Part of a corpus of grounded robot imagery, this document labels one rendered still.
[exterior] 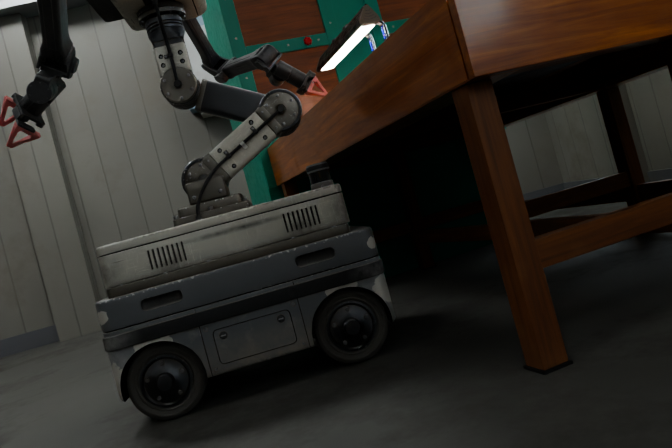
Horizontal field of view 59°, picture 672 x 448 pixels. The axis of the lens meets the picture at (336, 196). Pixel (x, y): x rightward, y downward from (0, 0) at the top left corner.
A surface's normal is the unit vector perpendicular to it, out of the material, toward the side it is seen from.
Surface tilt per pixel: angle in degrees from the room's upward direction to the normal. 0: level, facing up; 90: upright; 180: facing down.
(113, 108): 90
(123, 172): 90
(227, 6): 90
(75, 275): 90
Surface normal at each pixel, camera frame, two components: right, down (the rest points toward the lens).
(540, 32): 0.29, -0.10
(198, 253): 0.09, -0.04
